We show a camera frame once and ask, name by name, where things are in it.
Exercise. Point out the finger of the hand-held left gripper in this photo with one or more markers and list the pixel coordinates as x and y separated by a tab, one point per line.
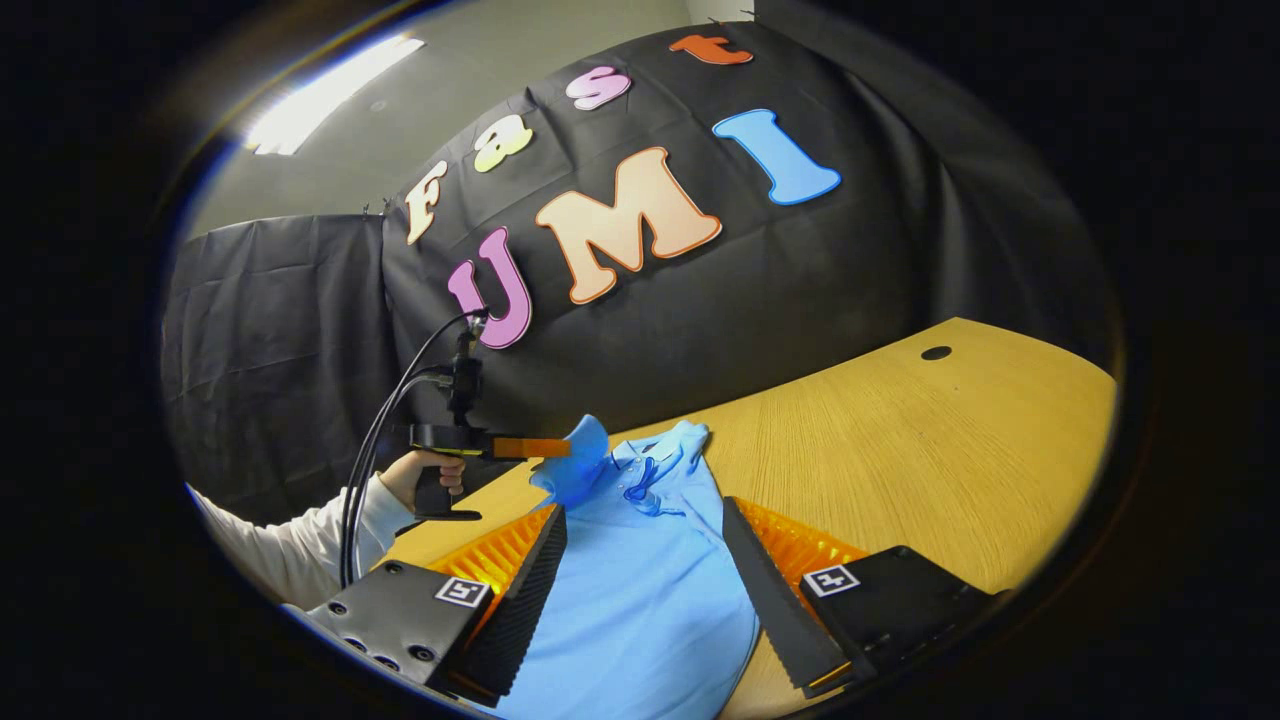
530	448

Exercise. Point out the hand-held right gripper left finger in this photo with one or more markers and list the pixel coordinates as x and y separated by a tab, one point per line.
525	600

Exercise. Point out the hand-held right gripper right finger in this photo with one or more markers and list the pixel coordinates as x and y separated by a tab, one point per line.
770	610

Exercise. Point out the light blue polo T-shirt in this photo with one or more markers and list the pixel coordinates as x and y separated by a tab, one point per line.
640	600

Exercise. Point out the black backdrop cloth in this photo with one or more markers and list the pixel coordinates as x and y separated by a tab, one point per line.
800	300

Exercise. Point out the ceiling light panel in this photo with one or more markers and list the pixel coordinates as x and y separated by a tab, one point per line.
330	95

